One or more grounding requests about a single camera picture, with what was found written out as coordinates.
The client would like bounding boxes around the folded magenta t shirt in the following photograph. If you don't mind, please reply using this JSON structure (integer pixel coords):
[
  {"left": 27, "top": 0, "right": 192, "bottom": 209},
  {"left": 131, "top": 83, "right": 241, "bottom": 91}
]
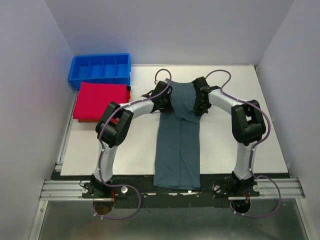
[{"left": 72, "top": 81, "right": 127, "bottom": 123}]

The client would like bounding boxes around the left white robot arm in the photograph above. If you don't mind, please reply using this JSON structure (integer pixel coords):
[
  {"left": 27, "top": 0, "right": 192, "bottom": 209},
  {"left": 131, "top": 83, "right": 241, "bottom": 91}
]
[{"left": 90, "top": 79, "right": 174, "bottom": 198}]

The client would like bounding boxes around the blue plastic divided bin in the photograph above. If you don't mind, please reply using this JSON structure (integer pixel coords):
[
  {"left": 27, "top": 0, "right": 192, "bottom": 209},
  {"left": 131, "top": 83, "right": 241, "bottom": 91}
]
[{"left": 68, "top": 53, "right": 131, "bottom": 90}]

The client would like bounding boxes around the aluminium extrusion frame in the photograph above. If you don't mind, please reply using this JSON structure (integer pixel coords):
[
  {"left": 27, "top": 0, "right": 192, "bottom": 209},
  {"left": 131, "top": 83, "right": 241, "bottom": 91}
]
[{"left": 29, "top": 106, "right": 308, "bottom": 240}]

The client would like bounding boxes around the grey blue t shirt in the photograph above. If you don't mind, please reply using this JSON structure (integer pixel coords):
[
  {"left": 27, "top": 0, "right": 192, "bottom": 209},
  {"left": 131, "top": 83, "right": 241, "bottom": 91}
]
[{"left": 153, "top": 82, "right": 201, "bottom": 190}]

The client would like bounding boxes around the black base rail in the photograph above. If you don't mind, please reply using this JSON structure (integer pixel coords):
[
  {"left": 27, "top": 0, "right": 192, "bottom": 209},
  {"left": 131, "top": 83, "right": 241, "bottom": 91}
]
[{"left": 82, "top": 173, "right": 260, "bottom": 209}]

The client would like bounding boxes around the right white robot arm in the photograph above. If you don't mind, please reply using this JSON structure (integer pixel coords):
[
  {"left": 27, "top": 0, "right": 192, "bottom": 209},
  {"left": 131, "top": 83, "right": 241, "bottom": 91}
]
[{"left": 192, "top": 77, "right": 267, "bottom": 196}]

